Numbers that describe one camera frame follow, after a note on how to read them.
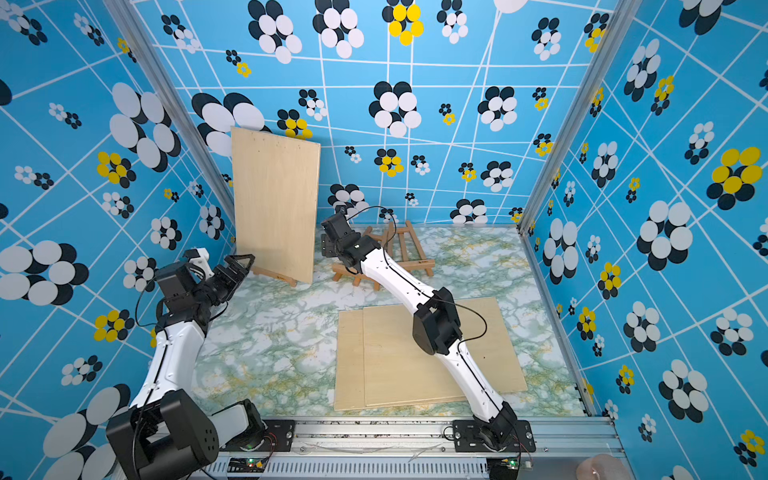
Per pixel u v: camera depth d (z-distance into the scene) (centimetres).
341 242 71
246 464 72
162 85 80
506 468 69
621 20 69
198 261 71
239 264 72
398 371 83
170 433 40
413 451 72
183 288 60
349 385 81
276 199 89
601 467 68
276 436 73
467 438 74
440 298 58
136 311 64
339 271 104
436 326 58
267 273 98
